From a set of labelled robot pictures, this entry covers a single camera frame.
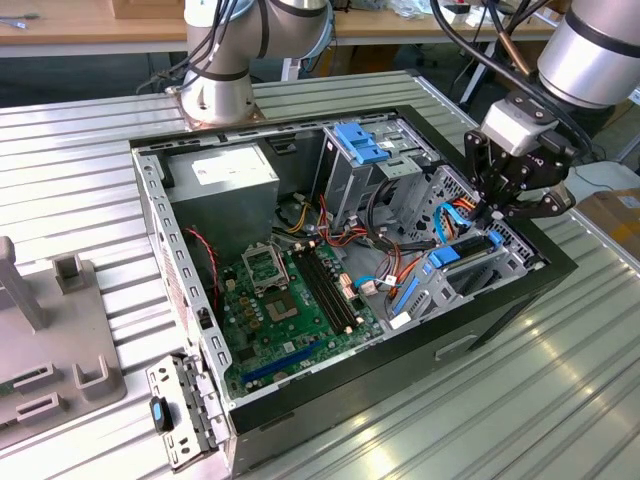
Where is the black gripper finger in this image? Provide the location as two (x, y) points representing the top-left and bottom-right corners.
(462, 127), (532, 220)
(498, 181), (578, 222)

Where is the hard disk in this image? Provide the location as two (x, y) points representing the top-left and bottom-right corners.
(391, 228), (504, 320)

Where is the metal disk bay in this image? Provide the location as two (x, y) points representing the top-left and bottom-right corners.
(387, 232), (532, 329)

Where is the white low table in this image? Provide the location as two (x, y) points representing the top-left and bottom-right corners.
(569, 159), (640, 201)

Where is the brown cardboard box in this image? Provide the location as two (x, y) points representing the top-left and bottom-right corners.
(574, 188), (640, 261)

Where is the blue plastic drive latch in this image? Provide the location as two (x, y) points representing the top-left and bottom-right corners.
(332, 122), (392, 167)

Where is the metal drive cage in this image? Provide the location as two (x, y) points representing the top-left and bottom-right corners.
(319, 118), (441, 234)

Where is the black RAM slot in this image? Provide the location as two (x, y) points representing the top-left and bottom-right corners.
(296, 249), (345, 336)
(302, 248), (351, 334)
(315, 246), (362, 329)
(309, 247), (357, 331)

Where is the black open PC case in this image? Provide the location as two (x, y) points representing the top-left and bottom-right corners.
(128, 103), (577, 475)

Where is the CPU socket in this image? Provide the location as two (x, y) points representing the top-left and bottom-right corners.
(262, 292), (301, 326)

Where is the metal socket cover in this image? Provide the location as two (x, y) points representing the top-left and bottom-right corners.
(243, 244), (290, 294)

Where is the silver power supply unit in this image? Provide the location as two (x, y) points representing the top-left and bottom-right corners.
(162, 142), (280, 266)

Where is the green motherboard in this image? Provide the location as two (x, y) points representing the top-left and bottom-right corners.
(219, 239), (389, 401)

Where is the long blue expansion slot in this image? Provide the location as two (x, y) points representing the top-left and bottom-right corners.
(241, 341), (325, 385)

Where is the metal expansion card retainer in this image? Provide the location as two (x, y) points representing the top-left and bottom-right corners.
(144, 352), (232, 474)

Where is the wooden desk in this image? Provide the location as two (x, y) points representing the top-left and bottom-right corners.
(0, 0), (566, 59)

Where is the black latch blue tab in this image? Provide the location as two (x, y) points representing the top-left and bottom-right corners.
(149, 397), (175, 435)

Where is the grey parts rack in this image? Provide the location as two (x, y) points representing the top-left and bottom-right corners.
(0, 234), (129, 446)

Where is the green RAM stick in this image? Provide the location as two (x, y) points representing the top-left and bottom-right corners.
(0, 372), (24, 399)

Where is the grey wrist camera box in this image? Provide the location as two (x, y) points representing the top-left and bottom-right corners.
(481, 97), (561, 158)

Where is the orange power wire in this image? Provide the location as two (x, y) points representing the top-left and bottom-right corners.
(392, 195), (485, 304)

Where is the light blue data wire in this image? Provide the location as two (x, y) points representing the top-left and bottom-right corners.
(355, 274), (402, 299)
(432, 199), (485, 247)

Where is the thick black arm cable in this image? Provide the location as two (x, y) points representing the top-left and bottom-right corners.
(429, 0), (596, 151)

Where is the red orange wire bundle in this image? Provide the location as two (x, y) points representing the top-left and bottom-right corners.
(318, 193), (374, 250)

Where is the yellow black wire bundle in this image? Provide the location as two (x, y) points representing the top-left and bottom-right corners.
(278, 192), (316, 235)

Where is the square brown base plate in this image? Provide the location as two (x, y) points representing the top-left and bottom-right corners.
(167, 84), (266, 132)

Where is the red black twisted wire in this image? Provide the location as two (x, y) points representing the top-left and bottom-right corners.
(182, 225), (222, 311)

